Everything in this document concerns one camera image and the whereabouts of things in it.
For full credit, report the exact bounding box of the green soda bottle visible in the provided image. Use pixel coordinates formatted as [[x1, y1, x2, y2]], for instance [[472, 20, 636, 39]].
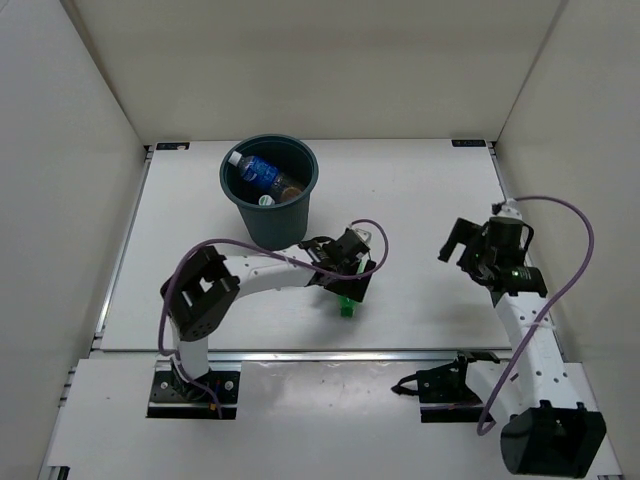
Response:
[[339, 258, 368, 318]]

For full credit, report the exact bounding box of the orange juice bottle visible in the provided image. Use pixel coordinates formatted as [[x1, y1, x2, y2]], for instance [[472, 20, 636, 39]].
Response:
[[274, 173, 305, 203]]

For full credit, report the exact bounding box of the green label water bottle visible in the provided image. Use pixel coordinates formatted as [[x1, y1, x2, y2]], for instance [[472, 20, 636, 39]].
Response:
[[258, 195, 275, 206]]

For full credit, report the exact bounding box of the blue label water bottle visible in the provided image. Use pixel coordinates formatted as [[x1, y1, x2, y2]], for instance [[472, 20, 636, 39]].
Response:
[[227, 151, 280, 193]]

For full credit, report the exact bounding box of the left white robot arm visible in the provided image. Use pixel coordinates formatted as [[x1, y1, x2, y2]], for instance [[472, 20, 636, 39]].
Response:
[[158, 226, 377, 400]]

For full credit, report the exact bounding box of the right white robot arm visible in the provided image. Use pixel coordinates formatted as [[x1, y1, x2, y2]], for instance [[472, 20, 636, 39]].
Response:
[[416, 215, 606, 478]]

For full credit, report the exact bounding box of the dark green plastic bin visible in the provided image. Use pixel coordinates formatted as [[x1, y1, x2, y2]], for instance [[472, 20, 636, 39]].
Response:
[[219, 134, 319, 250]]

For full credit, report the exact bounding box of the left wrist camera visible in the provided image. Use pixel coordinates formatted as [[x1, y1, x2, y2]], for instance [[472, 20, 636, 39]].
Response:
[[352, 227, 372, 245]]

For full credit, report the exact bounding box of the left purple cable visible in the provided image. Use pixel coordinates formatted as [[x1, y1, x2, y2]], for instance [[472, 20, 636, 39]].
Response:
[[157, 218, 391, 419]]

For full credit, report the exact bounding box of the aluminium table front rail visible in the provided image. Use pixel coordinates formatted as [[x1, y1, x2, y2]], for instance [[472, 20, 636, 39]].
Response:
[[89, 349, 511, 362]]

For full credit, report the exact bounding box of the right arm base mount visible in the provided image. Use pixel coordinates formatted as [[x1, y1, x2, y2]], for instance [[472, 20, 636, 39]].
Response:
[[391, 351, 500, 424]]

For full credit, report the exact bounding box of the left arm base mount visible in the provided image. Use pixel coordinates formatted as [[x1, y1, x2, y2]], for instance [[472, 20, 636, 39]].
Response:
[[146, 361, 241, 421]]

